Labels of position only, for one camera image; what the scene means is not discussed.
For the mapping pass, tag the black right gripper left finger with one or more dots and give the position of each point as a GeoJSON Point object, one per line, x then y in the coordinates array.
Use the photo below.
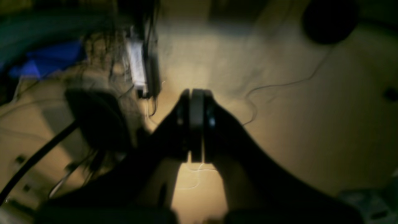
{"type": "Point", "coordinates": [139, 189]}

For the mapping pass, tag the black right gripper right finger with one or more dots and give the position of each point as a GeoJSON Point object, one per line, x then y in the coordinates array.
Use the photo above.
{"type": "Point", "coordinates": [258, 190]}

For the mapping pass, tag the white power strip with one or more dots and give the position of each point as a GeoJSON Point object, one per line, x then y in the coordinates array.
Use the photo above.
{"type": "Point", "coordinates": [135, 56]}

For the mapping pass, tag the black round stool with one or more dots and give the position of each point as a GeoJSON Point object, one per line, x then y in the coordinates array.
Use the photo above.
{"type": "Point", "coordinates": [330, 21]}

